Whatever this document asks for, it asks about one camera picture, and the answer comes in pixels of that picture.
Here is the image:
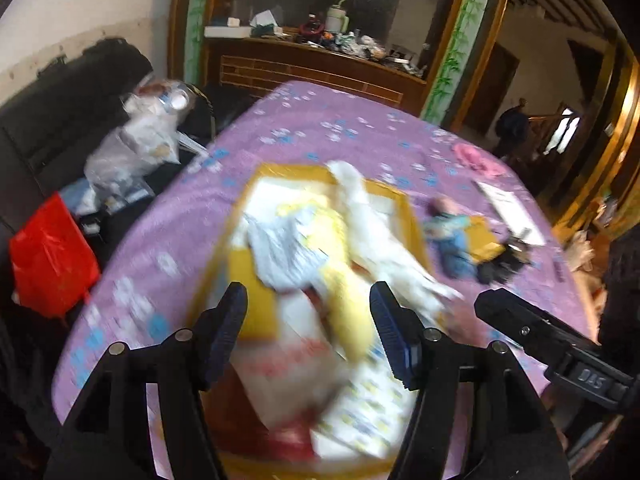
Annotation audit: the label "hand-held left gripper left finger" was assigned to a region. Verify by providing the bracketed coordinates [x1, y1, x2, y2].
[44, 281, 249, 480]

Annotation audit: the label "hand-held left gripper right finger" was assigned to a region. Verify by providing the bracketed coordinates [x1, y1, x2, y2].
[369, 281, 571, 480]

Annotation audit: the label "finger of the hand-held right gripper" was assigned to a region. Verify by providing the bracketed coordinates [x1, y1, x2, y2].
[474, 289, 601, 366]

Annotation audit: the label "yellow garment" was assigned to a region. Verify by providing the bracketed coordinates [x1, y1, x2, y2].
[272, 200, 381, 361]

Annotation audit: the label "white yellow-print cloth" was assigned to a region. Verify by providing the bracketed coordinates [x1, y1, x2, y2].
[310, 360, 421, 461]

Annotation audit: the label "grey patterned cloth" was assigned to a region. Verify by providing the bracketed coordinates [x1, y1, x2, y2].
[242, 210, 331, 293]

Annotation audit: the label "cream fluffy garment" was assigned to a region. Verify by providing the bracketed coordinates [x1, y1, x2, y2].
[325, 160, 466, 321]

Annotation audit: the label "red cloth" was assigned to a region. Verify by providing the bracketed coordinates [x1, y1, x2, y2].
[215, 340, 351, 466]

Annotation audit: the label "yellow tray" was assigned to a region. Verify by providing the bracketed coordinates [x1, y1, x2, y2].
[157, 162, 453, 480]

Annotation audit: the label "black gloves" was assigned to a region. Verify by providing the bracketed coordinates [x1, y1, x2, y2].
[475, 240, 533, 286]

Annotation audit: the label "tan cloth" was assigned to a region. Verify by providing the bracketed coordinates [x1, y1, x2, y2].
[462, 216, 506, 263]

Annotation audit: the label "blue baby garment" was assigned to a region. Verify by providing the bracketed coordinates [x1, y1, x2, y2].
[422, 196, 478, 281]

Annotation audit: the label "white paper sheet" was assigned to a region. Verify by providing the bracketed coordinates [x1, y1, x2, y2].
[475, 180, 546, 247]

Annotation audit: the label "pink cloth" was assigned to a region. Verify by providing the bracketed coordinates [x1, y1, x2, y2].
[452, 142, 506, 178]

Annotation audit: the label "red plastic bag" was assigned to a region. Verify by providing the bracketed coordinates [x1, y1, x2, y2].
[9, 192, 101, 320]

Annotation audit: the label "clear plastic bag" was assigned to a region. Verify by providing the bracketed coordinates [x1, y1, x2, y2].
[82, 79, 208, 206]

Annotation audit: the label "wooden dresser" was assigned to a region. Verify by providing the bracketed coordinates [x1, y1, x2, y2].
[202, 35, 428, 116]

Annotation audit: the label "black sofa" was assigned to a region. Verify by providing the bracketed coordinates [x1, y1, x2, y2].
[0, 37, 251, 271]

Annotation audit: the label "dresser clutter pile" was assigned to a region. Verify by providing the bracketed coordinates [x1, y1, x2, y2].
[280, 12, 426, 76]

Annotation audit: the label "flat white box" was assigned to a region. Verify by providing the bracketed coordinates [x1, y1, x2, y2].
[204, 17, 253, 39]

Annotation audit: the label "tissue box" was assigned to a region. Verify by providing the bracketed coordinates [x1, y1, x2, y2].
[249, 10, 281, 36]

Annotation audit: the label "white bottle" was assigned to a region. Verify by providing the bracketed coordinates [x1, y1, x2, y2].
[325, 0, 350, 35]

